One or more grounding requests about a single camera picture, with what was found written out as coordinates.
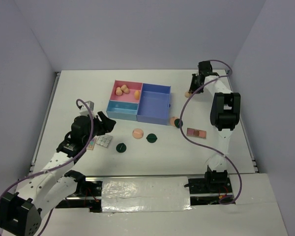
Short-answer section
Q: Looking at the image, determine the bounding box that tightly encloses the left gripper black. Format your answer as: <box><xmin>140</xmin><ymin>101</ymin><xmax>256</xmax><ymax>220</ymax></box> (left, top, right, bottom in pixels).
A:
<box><xmin>83</xmin><ymin>111</ymin><xmax>116</xmax><ymax>144</ymax></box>

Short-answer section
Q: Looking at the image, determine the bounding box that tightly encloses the beige gourd sponge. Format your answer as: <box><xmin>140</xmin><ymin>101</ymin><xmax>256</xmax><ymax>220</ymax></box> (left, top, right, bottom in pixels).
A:
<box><xmin>120</xmin><ymin>85</ymin><xmax>130</xmax><ymax>94</ymax></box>
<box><xmin>115</xmin><ymin>87</ymin><xmax>123</xmax><ymax>96</ymax></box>
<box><xmin>185</xmin><ymin>92</ymin><xmax>191</xmax><ymax>98</ymax></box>

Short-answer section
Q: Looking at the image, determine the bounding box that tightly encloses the green puff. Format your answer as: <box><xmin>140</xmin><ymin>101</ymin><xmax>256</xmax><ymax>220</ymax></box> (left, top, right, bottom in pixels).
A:
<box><xmin>146</xmin><ymin>133</ymin><xmax>157</xmax><ymax>143</ymax></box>
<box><xmin>174</xmin><ymin>118</ymin><xmax>183</xmax><ymax>128</ymax></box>
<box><xmin>116</xmin><ymin>143</ymin><xmax>127</xmax><ymax>153</ymax></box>

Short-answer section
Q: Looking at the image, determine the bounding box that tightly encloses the orange teardrop sponge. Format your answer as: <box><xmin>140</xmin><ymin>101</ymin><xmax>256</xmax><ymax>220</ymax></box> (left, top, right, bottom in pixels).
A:
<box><xmin>134</xmin><ymin>90</ymin><xmax>141</xmax><ymax>100</ymax></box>

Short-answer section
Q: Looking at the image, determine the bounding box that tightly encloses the peach round puff with ribbon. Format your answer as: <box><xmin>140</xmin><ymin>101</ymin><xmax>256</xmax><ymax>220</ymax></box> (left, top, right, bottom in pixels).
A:
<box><xmin>169</xmin><ymin>117</ymin><xmax>178</xmax><ymax>126</ymax></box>

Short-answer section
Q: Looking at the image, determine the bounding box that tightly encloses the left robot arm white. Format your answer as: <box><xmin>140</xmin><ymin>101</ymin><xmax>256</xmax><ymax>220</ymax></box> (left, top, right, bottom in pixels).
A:
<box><xmin>0</xmin><ymin>112</ymin><xmax>116</xmax><ymax>236</ymax></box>

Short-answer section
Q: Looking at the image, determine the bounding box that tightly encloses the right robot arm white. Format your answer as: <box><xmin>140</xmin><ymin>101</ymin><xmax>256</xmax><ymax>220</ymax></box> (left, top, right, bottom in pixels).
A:
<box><xmin>185</xmin><ymin>60</ymin><xmax>241</xmax><ymax>172</ymax></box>

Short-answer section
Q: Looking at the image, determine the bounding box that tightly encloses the light blue plastic bin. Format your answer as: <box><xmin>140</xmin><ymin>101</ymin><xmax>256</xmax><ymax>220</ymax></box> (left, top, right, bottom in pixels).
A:
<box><xmin>106</xmin><ymin>100</ymin><xmax>139</xmax><ymax>121</ymax></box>

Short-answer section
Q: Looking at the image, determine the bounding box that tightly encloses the silver eyeshadow palette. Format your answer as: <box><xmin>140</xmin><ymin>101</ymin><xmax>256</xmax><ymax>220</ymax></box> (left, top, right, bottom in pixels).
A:
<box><xmin>95</xmin><ymin>134</ymin><xmax>113</xmax><ymax>148</ymax></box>

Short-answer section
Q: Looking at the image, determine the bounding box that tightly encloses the colourful eyeshadow palette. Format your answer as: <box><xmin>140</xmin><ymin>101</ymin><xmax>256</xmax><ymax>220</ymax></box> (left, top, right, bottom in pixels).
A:
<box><xmin>87</xmin><ymin>137</ymin><xmax>96</xmax><ymax>150</ymax></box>

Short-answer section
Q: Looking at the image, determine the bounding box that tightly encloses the purple plastic bin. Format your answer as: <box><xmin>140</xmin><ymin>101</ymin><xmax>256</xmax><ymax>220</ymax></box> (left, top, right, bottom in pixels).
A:
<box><xmin>137</xmin><ymin>83</ymin><xmax>171</xmax><ymax>125</ymax></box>

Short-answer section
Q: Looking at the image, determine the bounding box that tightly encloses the three-colour blush palette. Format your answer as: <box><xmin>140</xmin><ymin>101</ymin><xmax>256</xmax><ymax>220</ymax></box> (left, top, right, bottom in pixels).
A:
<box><xmin>186</xmin><ymin>128</ymin><xmax>207</xmax><ymax>139</ymax></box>

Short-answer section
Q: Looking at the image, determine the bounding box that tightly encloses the pink plastic bin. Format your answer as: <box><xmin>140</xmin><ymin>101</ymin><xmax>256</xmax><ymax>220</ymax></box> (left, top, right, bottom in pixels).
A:
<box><xmin>110</xmin><ymin>80</ymin><xmax>143</xmax><ymax>103</ymax></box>

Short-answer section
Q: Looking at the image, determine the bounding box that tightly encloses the silver foil tape sheet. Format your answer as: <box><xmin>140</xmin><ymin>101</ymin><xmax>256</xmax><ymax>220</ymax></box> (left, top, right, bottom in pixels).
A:
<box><xmin>101</xmin><ymin>177</ymin><xmax>191</xmax><ymax>213</ymax></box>

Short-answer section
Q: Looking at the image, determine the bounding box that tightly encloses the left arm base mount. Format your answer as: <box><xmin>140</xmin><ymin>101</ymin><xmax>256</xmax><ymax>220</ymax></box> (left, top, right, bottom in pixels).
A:
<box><xmin>56</xmin><ymin>170</ymin><xmax>103</xmax><ymax>213</ymax></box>

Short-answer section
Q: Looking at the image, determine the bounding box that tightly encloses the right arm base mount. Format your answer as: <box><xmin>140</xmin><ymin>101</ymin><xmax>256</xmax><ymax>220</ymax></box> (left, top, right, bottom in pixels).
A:
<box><xmin>184</xmin><ymin>167</ymin><xmax>235</xmax><ymax>206</ymax></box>

